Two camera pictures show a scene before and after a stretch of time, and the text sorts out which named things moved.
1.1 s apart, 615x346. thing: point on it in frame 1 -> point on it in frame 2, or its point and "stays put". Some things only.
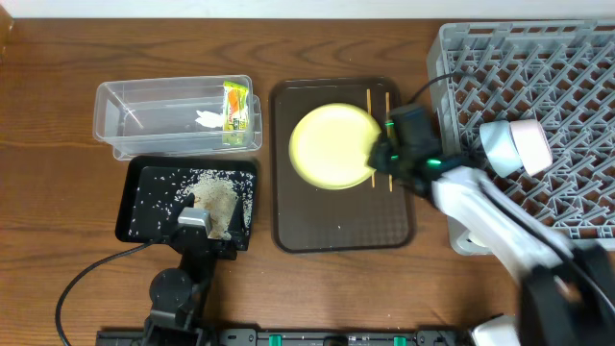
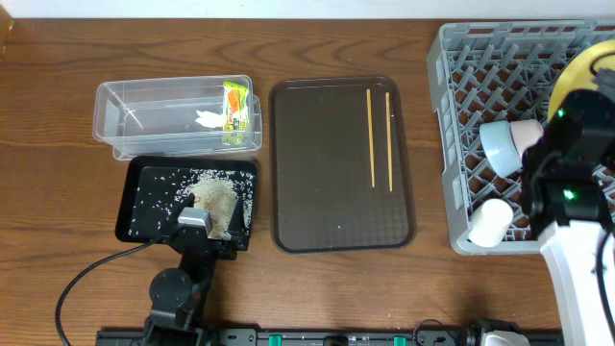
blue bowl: [500, 147] stays put
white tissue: [209, 119] stays put
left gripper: [211, 242] stays put
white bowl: [531, 145] stays put
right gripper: [381, 157] -> [531, 157]
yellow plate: [331, 146] -> [577, 75]
